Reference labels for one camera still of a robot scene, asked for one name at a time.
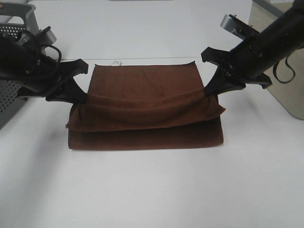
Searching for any white towel label tag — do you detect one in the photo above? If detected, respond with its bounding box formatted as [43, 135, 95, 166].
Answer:
[111, 60, 122, 67]

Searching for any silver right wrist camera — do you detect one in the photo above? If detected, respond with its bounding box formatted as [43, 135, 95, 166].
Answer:
[220, 14, 259, 40]

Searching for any brown towel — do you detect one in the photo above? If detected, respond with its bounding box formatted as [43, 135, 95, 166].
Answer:
[66, 62, 225, 151]

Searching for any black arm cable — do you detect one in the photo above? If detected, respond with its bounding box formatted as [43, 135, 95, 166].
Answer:
[272, 52, 296, 84]
[21, 29, 63, 79]

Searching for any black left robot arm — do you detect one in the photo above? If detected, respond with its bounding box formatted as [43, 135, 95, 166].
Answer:
[0, 38, 88, 104]

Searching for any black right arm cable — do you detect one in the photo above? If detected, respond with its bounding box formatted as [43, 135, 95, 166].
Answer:
[272, 52, 296, 84]

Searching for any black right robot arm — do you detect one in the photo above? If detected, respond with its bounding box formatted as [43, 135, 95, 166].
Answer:
[201, 0, 304, 96]

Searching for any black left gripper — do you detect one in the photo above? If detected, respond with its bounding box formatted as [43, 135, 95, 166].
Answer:
[17, 51, 88, 104]

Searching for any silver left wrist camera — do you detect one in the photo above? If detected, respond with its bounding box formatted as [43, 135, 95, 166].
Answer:
[17, 27, 57, 46]

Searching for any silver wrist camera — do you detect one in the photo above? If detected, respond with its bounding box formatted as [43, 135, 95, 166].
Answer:
[17, 27, 57, 46]
[220, 14, 259, 40]

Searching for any grey perforated plastic basket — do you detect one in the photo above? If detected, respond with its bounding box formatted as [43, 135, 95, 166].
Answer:
[0, 2, 38, 127]

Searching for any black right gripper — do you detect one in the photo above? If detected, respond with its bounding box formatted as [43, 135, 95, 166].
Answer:
[201, 39, 272, 96]

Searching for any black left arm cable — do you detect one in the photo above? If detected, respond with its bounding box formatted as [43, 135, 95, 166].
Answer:
[21, 29, 63, 79]

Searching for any beige plastic storage box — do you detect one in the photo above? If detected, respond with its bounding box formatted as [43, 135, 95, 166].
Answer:
[249, 0, 304, 120]

